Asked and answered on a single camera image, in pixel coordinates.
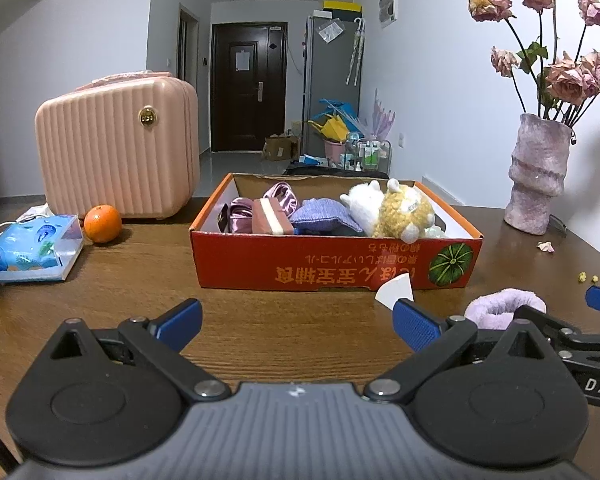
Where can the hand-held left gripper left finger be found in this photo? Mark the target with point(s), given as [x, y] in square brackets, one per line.
[180, 322]

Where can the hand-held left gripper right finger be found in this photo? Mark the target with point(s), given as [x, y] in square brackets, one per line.
[417, 325]

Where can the fluffy lilac scrunchie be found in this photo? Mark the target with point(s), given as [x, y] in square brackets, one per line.
[490, 310]

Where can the clear plastic bag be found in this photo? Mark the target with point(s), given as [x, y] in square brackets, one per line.
[435, 232]

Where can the orange cardboard box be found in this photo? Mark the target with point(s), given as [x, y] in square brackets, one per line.
[305, 270]

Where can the yellow petal bits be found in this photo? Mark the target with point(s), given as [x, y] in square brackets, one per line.
[592, 277]

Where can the fallen pink petal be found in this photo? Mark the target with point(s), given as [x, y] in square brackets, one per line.
[546, 246]

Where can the tan curly plush toy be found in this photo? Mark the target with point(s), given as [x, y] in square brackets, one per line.
[405, 215]

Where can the mauve satin scrunchie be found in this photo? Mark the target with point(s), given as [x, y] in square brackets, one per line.
[282, 197]
[237, 217]

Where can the orange fruit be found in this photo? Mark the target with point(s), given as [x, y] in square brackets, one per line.
[102, 224]

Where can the white fluffy plush toy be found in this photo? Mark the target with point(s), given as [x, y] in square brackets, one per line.
[362, 205]

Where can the pink striped pouch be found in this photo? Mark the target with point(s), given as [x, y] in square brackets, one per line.
[272, 217]

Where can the pink textured vase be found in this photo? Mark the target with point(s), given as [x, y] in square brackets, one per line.
[537, 170]

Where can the blue tissue pack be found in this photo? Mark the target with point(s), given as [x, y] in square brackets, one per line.
[30, 250]

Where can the rolling cart with bottles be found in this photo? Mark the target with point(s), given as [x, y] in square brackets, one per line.
[370, 152]

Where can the black cloth cover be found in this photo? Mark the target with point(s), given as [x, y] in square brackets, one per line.
[320, 171]

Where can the pink ribbed suitcase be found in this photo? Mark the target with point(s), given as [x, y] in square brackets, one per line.
[105, 150]

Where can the pink plastic bucket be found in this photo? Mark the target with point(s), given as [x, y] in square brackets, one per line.
[334, 151]

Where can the brown cardboard box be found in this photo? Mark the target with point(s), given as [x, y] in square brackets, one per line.
[280, 147]

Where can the yellow plastic item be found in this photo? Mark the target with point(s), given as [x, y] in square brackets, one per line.
[332, 129]

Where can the dark brown entrance door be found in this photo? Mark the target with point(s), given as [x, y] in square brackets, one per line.
[245, 110]

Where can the bunch of dried roses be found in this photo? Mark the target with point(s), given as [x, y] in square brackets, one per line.
[565, 77]

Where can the pink folded cloth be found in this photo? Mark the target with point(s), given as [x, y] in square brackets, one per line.
[125, 79]

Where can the grey refrigerator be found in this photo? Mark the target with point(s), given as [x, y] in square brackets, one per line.
[330, 85]

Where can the paper sheet on door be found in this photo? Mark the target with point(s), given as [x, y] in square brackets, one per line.
[242, 60]

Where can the white folded umbrella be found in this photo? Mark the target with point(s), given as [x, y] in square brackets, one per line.
[356, 52]

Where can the clear bag on refrigerator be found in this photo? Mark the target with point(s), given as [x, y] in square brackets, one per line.
[330, 31]

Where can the yellow and black box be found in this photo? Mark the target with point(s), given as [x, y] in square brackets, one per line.
[342, 10]

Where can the white wall outlet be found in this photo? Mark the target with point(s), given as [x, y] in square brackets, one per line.
[401, 141]

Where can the purple wall decal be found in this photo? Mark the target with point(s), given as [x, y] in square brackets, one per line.
[384, 117]

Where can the blue folding frame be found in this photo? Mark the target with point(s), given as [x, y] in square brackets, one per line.
[337, 108]

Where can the dark side door frame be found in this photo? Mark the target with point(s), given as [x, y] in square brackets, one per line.
[181, 45]

